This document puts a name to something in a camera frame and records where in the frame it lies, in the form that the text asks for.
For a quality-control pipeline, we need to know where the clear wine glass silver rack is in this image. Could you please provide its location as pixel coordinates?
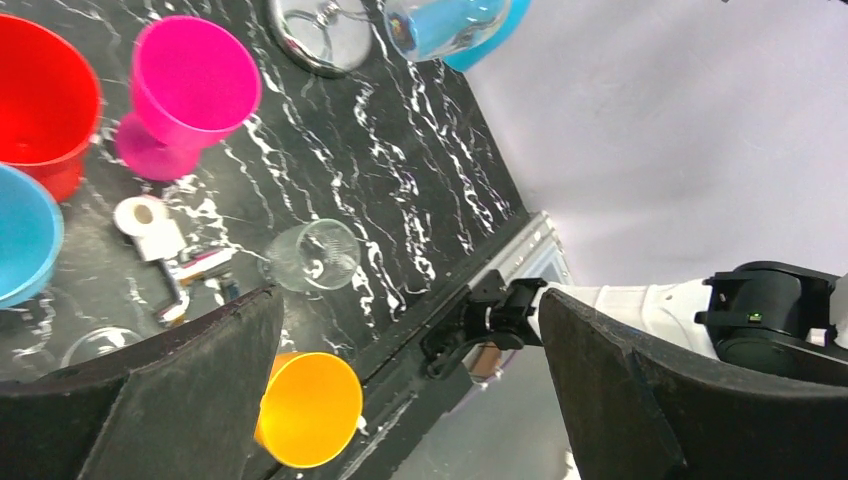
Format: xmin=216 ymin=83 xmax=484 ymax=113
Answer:
xmin=382 ymin=0 xmax=512 ymax=62

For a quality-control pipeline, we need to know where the light blue wine glass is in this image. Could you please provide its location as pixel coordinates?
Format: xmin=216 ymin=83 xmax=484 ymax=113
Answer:
xmin=1 ymin=164 xmax=64 ymax=309

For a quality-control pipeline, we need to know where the red wine glass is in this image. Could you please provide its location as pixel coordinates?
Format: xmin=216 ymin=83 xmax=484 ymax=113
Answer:
xmin=1 ymin=14 xmax=102 ymax=203

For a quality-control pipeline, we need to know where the orange yellow wine glass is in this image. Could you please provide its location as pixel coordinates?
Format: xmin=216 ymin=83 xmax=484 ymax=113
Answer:
xmin=254 ymin=352 xmax=364 ymax=469

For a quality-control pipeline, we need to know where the blue wine glass silver rack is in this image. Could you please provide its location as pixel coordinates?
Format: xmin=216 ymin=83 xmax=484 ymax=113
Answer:
xmin=443 ymin=0 xmax=532 ymax=73

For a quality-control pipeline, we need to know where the pink wine glass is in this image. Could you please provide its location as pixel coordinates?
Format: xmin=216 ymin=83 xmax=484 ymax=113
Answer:
xmin=114 ymin=15 xmax=262 ymax=181

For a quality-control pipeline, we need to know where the aluminium front rail frame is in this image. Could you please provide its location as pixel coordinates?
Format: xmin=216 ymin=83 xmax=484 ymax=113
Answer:
xmin=264 ymin=210 xmax=578 ymax=480

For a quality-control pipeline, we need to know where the clear wine glass gold rack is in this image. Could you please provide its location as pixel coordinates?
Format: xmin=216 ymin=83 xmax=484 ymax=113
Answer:
xmin=1 ymin=287 xmax=143 ymax=383

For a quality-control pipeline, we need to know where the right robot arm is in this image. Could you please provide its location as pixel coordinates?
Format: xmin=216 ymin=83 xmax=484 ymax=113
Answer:
xmin=421 ymin=261 xmax=847 ymax=386

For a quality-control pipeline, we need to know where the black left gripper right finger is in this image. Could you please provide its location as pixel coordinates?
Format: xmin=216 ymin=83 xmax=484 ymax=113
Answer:
xmin=539 ymin=292 xmax=847 ymax=479

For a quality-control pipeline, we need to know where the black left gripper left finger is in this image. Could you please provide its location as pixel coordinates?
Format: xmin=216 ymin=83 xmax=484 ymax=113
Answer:
xmin=1 ymin=287 xmax=284 ymax=479

